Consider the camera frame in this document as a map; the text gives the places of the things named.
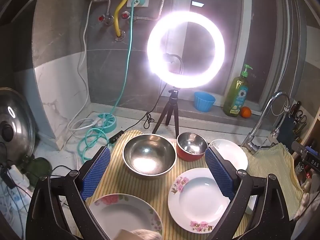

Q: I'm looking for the thin black cable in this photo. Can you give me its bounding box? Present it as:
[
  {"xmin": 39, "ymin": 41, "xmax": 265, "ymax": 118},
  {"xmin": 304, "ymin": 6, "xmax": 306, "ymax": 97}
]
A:
[{"xmin": 0, "ymin": 164, "xmax": 75, "ymax": 210}]

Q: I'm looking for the round teal power strip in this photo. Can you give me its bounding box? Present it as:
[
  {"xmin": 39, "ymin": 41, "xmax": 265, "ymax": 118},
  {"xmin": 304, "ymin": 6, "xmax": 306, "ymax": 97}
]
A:
[{"xmin": 96, "ymin": 113, "xmax": 118, "ymax": 134}]

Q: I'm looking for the steel pot lid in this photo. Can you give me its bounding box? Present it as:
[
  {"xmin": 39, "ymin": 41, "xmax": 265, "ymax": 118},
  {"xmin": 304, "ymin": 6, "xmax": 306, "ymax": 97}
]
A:
[{"xmin": 0, "ymin": 87, "xmax": 36, "ymax": 164}]

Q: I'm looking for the blue ribbed cup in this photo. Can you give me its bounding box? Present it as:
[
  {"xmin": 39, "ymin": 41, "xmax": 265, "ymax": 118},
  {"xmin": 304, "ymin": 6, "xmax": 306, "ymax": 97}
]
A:
[{"xmin": 194, "ymin": 91, "xmax": 216, "ymax": 112}]

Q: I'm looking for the white cable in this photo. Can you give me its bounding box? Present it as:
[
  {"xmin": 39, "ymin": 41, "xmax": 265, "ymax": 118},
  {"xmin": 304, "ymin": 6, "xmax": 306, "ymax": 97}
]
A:
[{"xmin": 67, "ymin": 17, "xmax": 100, "ymax": 132}]

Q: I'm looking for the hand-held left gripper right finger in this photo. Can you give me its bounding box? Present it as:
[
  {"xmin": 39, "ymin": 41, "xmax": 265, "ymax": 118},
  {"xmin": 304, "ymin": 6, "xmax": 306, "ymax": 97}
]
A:
[{"xmin": 204, "ymin": 146, "xmax": 293, "ymax": 240}]

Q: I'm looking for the dark green object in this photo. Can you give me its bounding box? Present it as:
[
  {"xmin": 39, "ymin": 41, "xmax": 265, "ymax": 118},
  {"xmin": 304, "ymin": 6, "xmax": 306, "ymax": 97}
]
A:
[{"xmin": 21, "ymin": 156, "xmax": 52, "ymax": 188}]

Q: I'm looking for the pink floral white plate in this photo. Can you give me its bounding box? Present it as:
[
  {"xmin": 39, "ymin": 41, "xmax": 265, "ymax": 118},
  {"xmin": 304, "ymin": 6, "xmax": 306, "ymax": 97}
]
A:
[
  {"xmin": 89, "ymin": 193, "xmax": 163, "ymax": 240},
  {"xmin": 167, "ymin": 167, "xmax": 232, "ymax": 233}
]

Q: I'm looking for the red-handled water valve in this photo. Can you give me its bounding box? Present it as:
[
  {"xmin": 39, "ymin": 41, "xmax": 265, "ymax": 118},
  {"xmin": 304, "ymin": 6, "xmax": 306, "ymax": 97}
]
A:
[
  {"xmin": 121, "ymin": 11, "xmax": 137, "ymax": 22},
  {"xmin": 97, "ymin": 14, "xmax": 114, "ymax": 25}
]

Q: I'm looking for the green dish soap bottle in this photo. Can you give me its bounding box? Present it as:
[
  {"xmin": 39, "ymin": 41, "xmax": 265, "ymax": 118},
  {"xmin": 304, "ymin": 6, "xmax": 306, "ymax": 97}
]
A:
[{"xmin": 222, "ymin": 64, "xmax": 250, "ymax": 117}]

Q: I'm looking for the dark knife block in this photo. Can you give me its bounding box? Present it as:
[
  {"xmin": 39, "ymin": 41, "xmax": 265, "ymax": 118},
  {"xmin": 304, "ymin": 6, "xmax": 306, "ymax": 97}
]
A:
[{"xmin": 285, "ymin": 101, "xmax": 300, "ymax": 140}]

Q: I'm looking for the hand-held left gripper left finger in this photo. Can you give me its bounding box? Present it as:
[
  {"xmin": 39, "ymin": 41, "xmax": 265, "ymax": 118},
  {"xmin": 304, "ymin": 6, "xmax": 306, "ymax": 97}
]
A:
[{"xmin": 25, "ymin": 146, "xmax": 112, "ymax": 240}]

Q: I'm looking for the red steel-lined bowl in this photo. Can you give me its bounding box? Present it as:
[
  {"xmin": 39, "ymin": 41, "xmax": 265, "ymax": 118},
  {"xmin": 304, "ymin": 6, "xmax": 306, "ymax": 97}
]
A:
[{"xmin": 176, "ymin": 132, "xmax": 208, "ymax": 162}]

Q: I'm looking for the large steel bowl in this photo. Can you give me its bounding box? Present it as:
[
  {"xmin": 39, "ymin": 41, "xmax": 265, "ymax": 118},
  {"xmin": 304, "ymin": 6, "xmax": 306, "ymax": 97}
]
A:
[{"xmin": 122, "ymin": 134, "xmax": 177, "ymax": 179}]

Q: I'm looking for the teal power cable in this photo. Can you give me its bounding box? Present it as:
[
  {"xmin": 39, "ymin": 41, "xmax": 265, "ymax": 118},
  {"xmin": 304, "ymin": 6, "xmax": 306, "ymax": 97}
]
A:
[{"xmin": 78, "ymin": 4, "xmax": 137, "ymax": 160}]

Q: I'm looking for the black ring light cable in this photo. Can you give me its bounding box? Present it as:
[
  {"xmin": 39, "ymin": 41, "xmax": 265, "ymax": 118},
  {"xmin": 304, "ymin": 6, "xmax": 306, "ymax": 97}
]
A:
[{"xmin": 105, "ymin": 84, "xmax": 167, "ymax": 150}]

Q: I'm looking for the white plate grey print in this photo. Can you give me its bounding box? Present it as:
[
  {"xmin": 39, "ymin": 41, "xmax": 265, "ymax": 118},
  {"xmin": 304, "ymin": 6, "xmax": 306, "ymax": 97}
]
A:
[{"xmin": 208, "ymin": 139, "xmax": 248, "ymax": 172}]

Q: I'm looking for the chrome kitchen faucet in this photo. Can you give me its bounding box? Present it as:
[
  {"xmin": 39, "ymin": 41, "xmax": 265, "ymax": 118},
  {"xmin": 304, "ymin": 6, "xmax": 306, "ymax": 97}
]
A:
[{"xmin": 241, "ymin": 91, "xmax": 290, "ymax": 155}]

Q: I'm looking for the yellow striped cloth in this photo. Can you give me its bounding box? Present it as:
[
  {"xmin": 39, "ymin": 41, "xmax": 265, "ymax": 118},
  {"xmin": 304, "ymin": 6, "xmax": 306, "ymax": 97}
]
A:
[{"xmin": 75, "ymin": 129, "xmax": 304, "ymax": 240}]

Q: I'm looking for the black inline controller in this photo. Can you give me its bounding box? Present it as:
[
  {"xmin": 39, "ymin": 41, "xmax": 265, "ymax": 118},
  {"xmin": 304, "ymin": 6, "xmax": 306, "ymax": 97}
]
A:
[{"xmin": 109, "ymin": 131, "xmax": 125, "ymax": 144}]

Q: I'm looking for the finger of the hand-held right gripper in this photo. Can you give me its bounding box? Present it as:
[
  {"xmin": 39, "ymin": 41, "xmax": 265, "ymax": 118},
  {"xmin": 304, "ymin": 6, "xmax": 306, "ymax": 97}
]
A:
[{"xmin": 291, "ymin": 141, "xmax": 313, "ymax": 156}]

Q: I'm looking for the black gooseneck phone clamp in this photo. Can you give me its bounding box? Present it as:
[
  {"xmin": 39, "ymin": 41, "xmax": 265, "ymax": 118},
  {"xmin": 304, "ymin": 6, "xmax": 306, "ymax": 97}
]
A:
[{"xmin": 162, "ymin": 53, "xmax": 185, "ymax": 77}]

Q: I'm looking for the white ring light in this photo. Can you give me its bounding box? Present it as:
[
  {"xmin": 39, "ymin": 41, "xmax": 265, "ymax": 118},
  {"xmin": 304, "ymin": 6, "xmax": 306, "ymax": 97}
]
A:
[{"xmin": 147, "ymin": 11, "xmax": 225, "ymax": 88}]

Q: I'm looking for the yellow hose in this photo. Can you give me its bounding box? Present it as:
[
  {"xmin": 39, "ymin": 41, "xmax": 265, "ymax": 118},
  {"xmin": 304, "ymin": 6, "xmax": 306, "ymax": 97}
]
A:
[{"xmin": 114, "ymin": 0, "xmax": 132, "ymax": 37}]

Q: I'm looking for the black mini tripod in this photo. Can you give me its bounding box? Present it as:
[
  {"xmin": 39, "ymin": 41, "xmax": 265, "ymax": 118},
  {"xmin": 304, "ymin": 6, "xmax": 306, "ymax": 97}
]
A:
[{"xmin": 152, "ymin": 86, "xmax": 180, "ymax": 135}]

